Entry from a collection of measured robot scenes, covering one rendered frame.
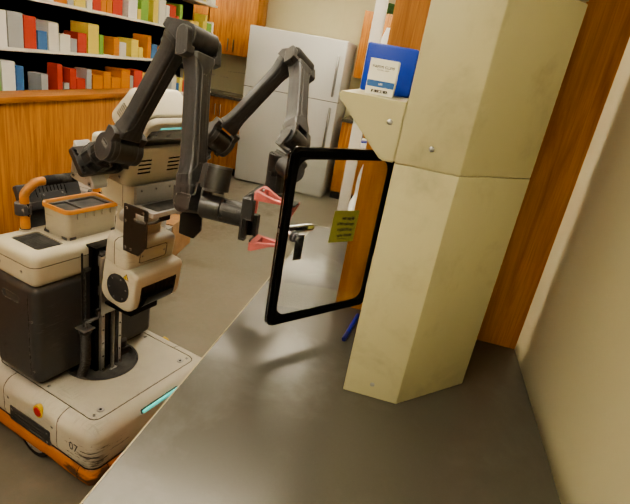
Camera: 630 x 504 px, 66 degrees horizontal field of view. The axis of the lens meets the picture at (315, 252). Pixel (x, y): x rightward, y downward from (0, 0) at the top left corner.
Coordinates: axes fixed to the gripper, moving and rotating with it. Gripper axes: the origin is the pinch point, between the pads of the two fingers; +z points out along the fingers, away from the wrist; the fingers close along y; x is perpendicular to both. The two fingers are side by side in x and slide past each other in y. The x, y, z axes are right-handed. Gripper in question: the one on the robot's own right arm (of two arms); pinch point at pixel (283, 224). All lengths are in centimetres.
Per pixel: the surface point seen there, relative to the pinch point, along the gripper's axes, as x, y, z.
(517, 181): -6.2, 21.1, 44.3
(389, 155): -17.7, 22.7, 20.8
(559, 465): -19, -27, 65
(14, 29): 170, 21, -224
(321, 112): 470, -20, -91
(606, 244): -1, 12, 65
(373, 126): -17.7, 26.8, 17.1
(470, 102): -17.6, 33.4, 31.4
